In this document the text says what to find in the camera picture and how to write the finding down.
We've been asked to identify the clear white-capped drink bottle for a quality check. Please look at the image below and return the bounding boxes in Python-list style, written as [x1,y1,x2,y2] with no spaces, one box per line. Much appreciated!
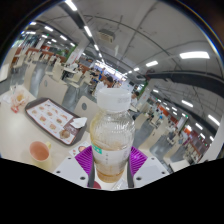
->
[89,87,136,184]

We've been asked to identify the crumpled food wrapper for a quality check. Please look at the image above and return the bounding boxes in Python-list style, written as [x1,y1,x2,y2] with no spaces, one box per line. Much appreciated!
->
[2,89,29,114]

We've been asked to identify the beige chairs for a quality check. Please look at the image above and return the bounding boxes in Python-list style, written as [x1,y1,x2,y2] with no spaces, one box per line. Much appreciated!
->
[13,53,101,118]

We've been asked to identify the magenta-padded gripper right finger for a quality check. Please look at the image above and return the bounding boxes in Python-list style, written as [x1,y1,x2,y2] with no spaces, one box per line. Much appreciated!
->
[126,146,170,188]

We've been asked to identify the dark tray with paper liner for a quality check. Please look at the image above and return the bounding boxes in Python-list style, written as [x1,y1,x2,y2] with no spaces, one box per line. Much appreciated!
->
[24,97,88,147]

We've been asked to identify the ceiling air conditioner unit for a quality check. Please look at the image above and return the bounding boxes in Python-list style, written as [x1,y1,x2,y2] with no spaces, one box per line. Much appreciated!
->
[98,28,116,43]

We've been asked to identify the white napkin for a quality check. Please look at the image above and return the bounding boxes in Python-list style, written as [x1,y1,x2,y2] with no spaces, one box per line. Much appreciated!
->
[69,116,88,129]

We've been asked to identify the ceiling lights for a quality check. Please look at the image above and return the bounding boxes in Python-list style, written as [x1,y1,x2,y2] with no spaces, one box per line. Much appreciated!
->
[19,0,221,141]

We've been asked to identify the person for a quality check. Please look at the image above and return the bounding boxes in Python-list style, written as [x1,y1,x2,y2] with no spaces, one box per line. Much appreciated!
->
[129,91,139,108]
[94,75,114,98]

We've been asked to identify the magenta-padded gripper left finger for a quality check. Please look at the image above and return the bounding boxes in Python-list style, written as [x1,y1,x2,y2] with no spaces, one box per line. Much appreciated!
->
[53,145,96,188]

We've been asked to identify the pale yellow mug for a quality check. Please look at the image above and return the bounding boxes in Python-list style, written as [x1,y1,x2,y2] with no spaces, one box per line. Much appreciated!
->
[29,140,53,171]

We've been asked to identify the colourful printed flyer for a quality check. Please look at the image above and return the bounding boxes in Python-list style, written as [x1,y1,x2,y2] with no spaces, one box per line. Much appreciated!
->
[68,140,92,158]

